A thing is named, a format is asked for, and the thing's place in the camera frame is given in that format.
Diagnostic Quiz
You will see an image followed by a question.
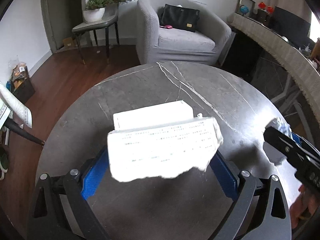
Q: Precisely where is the black table leg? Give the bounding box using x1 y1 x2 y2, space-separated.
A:
4 118 45 146

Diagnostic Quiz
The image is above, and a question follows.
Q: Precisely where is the black handbag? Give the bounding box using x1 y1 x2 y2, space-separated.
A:
160 4 200 33

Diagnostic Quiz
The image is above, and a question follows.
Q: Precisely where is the grey armchair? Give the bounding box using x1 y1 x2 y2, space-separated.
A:
136 0 232 65

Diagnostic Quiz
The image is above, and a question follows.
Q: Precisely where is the crumpled white paper ball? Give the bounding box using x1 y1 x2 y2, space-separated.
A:
263 118 293 166

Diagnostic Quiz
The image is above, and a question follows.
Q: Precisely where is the potted green plant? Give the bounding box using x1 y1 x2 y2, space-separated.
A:
83 0 136 23

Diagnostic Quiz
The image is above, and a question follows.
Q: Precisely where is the beige fringed cabinet runner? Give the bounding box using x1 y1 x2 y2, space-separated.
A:
227 12 320 121

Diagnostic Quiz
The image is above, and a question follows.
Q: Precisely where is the black bin with snacks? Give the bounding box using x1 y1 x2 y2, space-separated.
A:
6 61 35 104

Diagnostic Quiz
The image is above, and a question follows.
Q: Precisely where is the dark grey door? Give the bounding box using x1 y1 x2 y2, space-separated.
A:
41 0 83 54

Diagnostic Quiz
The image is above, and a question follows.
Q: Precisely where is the grey dining chair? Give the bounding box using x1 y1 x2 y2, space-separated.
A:
72 4 120 64

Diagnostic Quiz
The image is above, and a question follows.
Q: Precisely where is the framed picture with globe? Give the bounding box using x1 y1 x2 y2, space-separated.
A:
235 0 255 17

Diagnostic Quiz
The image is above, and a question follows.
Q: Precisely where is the white tablecloth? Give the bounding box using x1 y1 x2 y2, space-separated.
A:
1 83 33 128

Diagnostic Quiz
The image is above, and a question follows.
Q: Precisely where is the person's right hand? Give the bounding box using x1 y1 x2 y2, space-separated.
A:
290 185 319 229

